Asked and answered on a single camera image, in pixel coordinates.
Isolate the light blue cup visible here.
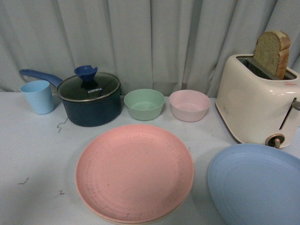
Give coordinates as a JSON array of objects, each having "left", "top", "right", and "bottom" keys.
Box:
[{"left": 20, "top": 80, "right": 55, "bottom": 115}]

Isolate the blue plate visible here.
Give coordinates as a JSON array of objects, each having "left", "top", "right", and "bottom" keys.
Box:
[{"left": 208, "top": 144, "right": 300, "bottom": 225}]

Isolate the green bowl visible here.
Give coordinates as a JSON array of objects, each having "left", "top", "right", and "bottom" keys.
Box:
[{"left": 124, "top": 89, "right": 165, "bottom": 121}]

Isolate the cream toaster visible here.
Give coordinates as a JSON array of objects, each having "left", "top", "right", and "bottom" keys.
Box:
[{"left": 216, "top": 54, "right": 300, "bottom": 148}]

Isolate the dark blue saucepan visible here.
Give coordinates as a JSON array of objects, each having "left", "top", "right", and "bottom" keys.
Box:
[{"left": 20, "top": 69, "right": 122, "bottom": 127}]

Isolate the bread slice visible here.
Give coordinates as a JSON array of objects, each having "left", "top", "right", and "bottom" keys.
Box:
[{"left": 253, "top": 30, "right": 291, "bottom": 80}]

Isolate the glass pot lid blue knob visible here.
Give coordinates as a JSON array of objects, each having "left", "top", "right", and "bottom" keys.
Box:
[{"left": 58, "top": 65, "right": 120, "bottom": 102}]

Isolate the pink plate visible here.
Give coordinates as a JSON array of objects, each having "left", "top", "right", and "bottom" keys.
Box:
[{"left": 75, "top": 125, "right": 195, "bottom": 223}]

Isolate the grey curtain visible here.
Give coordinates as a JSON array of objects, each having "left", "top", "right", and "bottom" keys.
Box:
[{"left": 0, "top": 0, "right": 300, "bottom": 97}]

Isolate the pink bowl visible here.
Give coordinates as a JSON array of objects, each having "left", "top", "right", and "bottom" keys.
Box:
[{"left": 169, "top": 90, "right": 210, "bottom": 122}]

